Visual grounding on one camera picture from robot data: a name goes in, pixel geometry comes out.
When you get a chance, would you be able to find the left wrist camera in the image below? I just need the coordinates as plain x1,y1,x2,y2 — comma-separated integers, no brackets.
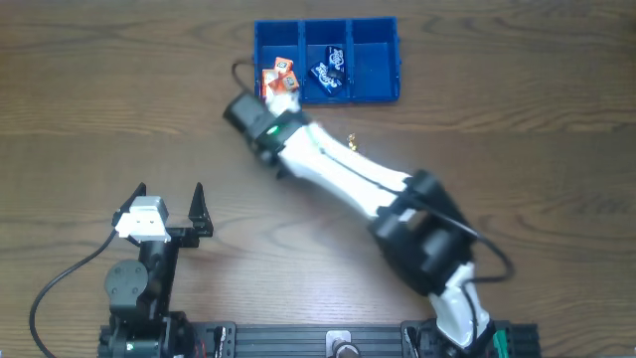
113,195,173,245

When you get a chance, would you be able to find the blue tray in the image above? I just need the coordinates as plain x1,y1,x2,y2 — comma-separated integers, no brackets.
252,16,401,106

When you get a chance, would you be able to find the mounting rail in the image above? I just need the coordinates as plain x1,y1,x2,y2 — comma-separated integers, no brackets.
97,320,543,358

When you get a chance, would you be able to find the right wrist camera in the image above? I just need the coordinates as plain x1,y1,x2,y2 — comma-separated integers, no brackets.
266,91,303,116

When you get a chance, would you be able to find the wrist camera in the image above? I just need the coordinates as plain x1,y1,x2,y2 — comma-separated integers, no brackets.
113,195,173,245
266,91,303,116

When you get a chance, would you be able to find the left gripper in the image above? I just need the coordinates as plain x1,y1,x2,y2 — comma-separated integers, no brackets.
110,181,216,249

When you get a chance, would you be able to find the blue candy pack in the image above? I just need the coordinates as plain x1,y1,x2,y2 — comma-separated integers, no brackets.
307,62,345,97
325,45,347,81

